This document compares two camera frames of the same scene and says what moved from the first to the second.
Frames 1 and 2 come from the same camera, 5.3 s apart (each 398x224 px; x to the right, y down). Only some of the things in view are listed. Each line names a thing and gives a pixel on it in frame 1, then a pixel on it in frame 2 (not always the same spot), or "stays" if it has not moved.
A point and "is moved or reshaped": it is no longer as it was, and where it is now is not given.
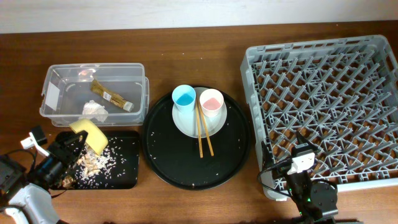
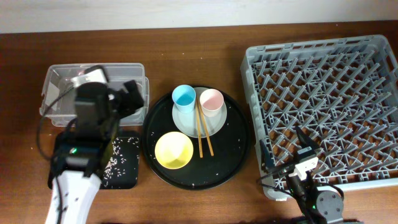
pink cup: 211,101 stays
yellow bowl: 95,138 is moved or reshaped
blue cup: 183,98 stays
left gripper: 60,151 -> 133,98
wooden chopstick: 199,132 stays
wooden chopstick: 211,150 stays
